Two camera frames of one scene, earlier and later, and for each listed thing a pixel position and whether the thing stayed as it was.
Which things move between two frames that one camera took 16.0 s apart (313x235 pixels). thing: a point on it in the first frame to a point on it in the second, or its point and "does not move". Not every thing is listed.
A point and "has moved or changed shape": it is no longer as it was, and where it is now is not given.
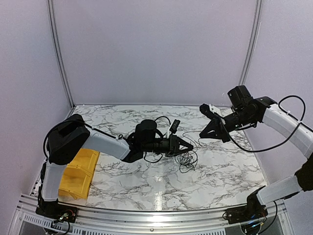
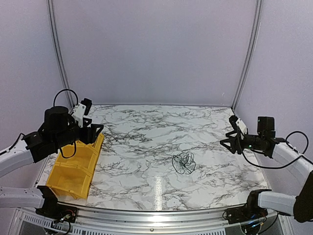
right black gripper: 220,132 to 234,143
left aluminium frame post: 58,47 does not move
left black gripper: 174,146 to 93,128
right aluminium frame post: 253,42 does not move
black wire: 187,160 has moved or changed shape
